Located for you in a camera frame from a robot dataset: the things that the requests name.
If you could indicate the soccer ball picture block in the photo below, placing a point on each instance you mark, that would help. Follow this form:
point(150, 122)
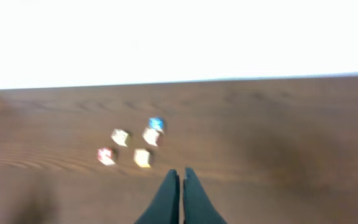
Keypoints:
point(120, 137)

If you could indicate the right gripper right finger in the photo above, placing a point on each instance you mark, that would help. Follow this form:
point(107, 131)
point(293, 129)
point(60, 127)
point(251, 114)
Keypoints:
point(198, 208)

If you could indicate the yellow sided picture block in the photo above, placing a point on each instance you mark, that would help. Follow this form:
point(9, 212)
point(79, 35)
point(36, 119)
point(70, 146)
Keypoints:
point(142, 158)

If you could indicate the red letter A block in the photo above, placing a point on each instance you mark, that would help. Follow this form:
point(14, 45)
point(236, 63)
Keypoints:
point(106, 156)

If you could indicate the plain block beside blue block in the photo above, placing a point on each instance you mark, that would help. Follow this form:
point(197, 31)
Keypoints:
point(152, 136)

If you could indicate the blue top wooden block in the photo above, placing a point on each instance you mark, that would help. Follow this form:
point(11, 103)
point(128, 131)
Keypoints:
point(157, 124)

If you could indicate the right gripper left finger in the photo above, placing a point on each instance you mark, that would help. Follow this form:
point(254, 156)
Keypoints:
point(164, 207)

